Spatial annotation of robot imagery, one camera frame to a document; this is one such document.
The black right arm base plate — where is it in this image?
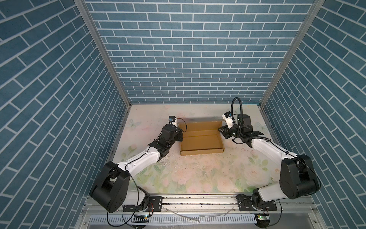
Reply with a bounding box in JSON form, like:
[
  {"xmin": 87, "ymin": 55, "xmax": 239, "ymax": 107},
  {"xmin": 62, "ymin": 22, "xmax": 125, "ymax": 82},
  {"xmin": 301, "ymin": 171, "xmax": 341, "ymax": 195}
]
[{"xmin": 235, "ymin": 194, "xmax": 277, "ymax": 211}]

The aluminium left corner post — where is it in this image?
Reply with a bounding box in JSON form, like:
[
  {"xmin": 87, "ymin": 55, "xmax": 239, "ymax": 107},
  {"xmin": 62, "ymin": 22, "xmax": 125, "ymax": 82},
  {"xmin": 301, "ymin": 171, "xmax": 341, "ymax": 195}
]
[{"xmin": 74, "ymin": 0, "xmax": 131, "ymax": 108}]

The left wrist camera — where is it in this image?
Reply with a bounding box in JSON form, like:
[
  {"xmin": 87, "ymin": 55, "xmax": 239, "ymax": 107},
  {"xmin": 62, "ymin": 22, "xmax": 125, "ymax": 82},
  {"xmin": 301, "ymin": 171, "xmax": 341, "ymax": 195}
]
[{"xmin": 168, "ymin": 115, "xmax": 177, "ymax": 126}]

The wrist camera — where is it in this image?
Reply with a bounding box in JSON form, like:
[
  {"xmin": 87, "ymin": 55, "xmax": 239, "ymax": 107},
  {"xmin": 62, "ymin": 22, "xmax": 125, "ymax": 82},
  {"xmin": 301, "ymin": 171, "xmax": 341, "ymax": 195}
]
[
  {"xmin": 168, "ymin": 115, "xmax": 177, "ymax": 126},
  {"xmin": 222, "ymin": 111, "xmax": 234, "ymax": 129}
]

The aluminium corner post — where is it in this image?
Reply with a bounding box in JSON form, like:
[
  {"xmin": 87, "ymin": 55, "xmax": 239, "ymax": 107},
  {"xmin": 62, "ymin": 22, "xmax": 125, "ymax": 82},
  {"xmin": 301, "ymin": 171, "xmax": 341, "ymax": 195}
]
[
  {"xmin": 74, "ymin": 0, "xmax": 131, "ymax": 108},
  {"xmin": 259, "ymin": 0, "xmax": 325, "ymax": 109}
]

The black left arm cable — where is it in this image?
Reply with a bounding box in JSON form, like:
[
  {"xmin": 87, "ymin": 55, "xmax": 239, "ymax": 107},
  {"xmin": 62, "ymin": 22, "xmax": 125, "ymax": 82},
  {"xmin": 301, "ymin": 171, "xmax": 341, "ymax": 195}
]
[{"xmin": 106, "ymin": 117, "xmax": 188, "ymax": 228}]

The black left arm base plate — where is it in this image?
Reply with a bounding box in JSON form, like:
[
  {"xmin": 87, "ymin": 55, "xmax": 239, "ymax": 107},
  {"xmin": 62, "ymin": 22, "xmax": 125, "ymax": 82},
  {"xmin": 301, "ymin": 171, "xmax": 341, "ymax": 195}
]
[{"xmin": 123, "ymin": 196, "xmax": 164, "ymax": 212}]

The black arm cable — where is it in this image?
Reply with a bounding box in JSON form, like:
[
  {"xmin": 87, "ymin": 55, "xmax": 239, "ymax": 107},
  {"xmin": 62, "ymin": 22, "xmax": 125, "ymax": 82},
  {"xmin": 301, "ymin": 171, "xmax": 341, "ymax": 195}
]
[
  {"xmin": 231, "ymin": 97, "xmax": 321, "ymax": 195},
  {"xmin": 106, "ymin": 117, "xmax": 188, "ymax": 228}
]

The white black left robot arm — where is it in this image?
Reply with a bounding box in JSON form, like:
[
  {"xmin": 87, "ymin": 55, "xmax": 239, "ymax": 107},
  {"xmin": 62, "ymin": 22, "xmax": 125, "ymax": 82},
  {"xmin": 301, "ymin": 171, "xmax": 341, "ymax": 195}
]
[{"xmin": 89, "ymin": 121, "xmax": 183, "ymax": 213}]

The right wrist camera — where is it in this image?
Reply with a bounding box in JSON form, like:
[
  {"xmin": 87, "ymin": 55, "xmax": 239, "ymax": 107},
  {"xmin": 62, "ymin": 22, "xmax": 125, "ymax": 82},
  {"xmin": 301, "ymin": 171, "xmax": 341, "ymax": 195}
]
[{"xmin": 222, "ymin": 111, "xmax": 234, "ymax": 129}]

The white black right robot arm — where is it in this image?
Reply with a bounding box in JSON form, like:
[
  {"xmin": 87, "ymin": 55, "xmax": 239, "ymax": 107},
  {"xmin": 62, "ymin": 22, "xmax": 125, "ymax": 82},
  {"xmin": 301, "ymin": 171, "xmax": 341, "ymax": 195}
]
[{"xmin": 218, "ymin": 112, "xmax": 321, "ymax": 210}]

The brown cardboard paper box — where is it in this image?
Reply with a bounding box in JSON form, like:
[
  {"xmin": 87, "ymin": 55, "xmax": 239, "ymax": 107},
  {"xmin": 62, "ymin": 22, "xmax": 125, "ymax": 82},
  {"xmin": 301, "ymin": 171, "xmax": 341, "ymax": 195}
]
[{"xmin": 179, "ymin": 121, "xmax": 225, "ymax": 156}]

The aluminium front rail frame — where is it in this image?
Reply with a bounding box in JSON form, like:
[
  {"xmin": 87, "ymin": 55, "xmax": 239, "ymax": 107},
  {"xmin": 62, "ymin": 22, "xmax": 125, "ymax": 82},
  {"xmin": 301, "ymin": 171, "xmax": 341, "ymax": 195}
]
[{"xmin": 75, "ymin": 193, "xmax": 326, "ymax": 229}]

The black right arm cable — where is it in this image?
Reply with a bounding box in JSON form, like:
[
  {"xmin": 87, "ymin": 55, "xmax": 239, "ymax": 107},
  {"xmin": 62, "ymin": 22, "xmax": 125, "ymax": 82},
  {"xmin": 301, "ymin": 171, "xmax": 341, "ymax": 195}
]
[{"xmin": 231, "ymin": 97, "xmax": 321, "ymax": 195}]

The aluminium right corner post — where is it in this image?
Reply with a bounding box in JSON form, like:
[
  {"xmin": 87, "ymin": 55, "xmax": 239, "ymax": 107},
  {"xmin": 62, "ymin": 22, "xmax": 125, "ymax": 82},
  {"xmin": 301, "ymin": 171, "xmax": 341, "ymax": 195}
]
[{"xmin": 259, "ymin": 0, "xmax": 325, "ymax": 109}]

